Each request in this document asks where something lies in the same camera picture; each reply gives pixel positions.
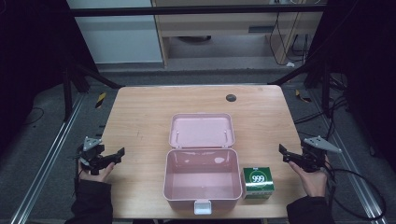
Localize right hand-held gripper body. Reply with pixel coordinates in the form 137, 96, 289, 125
297, 135, 343, 174

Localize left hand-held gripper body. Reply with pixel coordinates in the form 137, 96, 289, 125
77, 135, 107, 176

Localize person's left hand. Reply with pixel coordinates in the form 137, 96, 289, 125
78, 161, 116, 184

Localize person's right hand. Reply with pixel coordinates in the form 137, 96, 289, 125
287, 155, 332, 198

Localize green and white carton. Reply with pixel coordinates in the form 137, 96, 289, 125
241, 166, 276, 201

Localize yellow and black tape strip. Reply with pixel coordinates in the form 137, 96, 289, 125
94, 91, 107, 109
294, 89, 313, 104

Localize black metal stand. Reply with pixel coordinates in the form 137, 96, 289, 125
267, 57, 332, 119
61, 57, 125, 123

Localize open pink plastic box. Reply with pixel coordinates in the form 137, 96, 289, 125
163, 112, 244, 216

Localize dark curtain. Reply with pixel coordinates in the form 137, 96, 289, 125
0, 0, 99, 157
306, 0, 396, 175

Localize white cabinet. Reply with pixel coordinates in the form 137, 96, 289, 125
66, 0, 163, 65

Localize light wooden desk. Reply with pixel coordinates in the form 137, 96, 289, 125
150, 0, 329, 68

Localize black horizontal bar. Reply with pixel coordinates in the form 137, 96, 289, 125
70, 4, 327, 18

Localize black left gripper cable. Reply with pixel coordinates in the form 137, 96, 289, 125
72, 148, 82, 198

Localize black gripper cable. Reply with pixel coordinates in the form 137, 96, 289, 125
72, 148, 82, 198
322, 161, 388, 221

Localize aluminium floor rail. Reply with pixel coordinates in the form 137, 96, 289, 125
309, 89, 389, 224
9, 92, 86, 224

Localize black floor cables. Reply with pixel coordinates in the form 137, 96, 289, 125
293, 73, 349, 142

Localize thin black floor cable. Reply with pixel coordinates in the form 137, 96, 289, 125
21, 106, 46, 127

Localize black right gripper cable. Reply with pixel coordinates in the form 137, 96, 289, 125
322, 161, 388, 221

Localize black hanging cables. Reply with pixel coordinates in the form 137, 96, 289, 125
268, 0, 311, 67

